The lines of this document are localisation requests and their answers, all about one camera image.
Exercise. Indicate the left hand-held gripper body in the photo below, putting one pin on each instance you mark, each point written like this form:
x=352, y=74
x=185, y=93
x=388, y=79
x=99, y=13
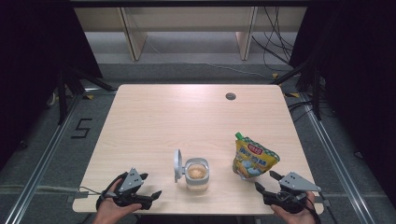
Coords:
x=130, y=182

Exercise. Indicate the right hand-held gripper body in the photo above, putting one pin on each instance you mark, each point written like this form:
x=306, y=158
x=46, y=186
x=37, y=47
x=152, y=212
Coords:
x=297, y=183

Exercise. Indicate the yellow pouch with green cap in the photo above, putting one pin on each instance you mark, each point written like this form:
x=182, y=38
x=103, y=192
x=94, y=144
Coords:
x=253, y=158

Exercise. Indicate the clear jar with white lid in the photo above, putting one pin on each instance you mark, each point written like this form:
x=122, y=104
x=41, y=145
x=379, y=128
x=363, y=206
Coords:
x=196, y=172

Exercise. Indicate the person's right hand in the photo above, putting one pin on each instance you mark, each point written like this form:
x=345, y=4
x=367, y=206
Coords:
x=299, y=217

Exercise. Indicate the person's left hand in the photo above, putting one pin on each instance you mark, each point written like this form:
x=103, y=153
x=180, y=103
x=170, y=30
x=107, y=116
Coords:
x=107, y=213

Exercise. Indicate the black metal stand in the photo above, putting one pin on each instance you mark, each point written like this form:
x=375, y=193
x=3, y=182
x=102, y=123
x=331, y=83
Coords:
x=317, y=96
x=62, y=99

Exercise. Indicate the dark curtain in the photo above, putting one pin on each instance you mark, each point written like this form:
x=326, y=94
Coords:
x=31, y=62
x=367, y=77

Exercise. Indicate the beige desk with panel legs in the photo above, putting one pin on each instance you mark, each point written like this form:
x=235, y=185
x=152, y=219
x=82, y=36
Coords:
x=186, y=18

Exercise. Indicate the grey table corner bracket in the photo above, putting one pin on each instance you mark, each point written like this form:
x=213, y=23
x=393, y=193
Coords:
x=79, y=196
x=325, y=202

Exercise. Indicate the aluminium floor rail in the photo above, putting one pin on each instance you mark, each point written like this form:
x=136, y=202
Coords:
x=334, y=155
x=46, y=155

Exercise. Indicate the black overhead frame bar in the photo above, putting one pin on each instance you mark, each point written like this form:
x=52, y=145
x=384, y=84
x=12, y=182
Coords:
x=186, y=3

